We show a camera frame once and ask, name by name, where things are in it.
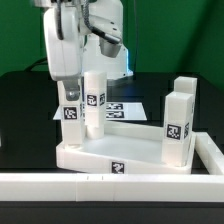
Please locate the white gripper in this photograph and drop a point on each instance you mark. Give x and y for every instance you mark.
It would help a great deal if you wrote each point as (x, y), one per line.
(65, 29)

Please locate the white desk top tray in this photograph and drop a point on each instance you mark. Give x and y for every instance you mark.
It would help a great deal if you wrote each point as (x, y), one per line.
(125, 149)

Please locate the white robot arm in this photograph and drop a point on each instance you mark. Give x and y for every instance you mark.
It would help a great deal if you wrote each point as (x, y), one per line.
(115, 68)

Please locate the sheet of fiducial tags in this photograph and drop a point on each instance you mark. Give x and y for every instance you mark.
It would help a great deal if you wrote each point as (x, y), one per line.
(125, 111)

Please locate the white L-shaped fence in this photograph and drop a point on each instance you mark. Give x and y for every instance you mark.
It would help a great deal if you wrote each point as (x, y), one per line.
(77, 187)

